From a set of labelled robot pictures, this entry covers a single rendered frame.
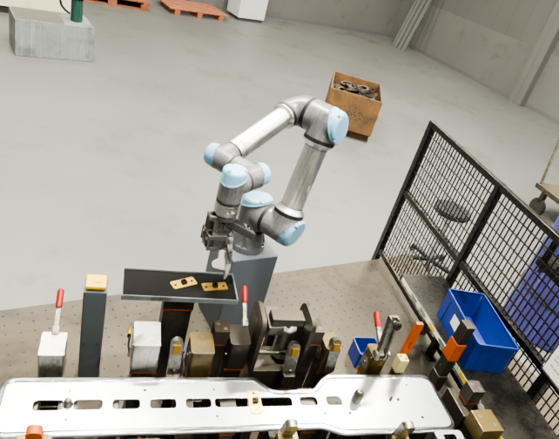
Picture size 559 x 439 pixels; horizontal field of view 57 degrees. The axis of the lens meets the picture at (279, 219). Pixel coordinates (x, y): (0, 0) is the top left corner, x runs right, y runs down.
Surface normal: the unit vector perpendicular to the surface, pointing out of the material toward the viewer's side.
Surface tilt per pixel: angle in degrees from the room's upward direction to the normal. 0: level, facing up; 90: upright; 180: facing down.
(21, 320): 0
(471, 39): 90
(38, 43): 90
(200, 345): 0
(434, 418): 0
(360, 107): 90
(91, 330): 90
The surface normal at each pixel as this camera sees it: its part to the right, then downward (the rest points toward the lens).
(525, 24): -0.85, 0.07
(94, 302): 0.21, 0.55
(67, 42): 0.48, 0.56
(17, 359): 0.25, -0.83
